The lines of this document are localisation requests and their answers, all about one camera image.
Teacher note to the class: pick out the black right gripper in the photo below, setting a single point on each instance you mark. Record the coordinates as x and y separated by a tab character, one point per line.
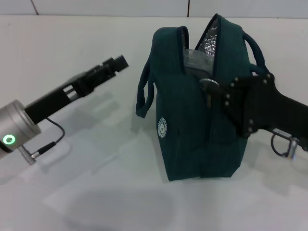
276	106

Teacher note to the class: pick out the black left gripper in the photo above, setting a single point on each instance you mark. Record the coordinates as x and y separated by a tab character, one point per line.
55	98

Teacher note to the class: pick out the clear plastic blue-rimmed food container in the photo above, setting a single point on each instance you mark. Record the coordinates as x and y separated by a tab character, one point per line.
197	60

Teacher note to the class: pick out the dark teal insulated lunch bag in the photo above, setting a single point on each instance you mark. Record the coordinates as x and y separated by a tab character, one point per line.
192	132

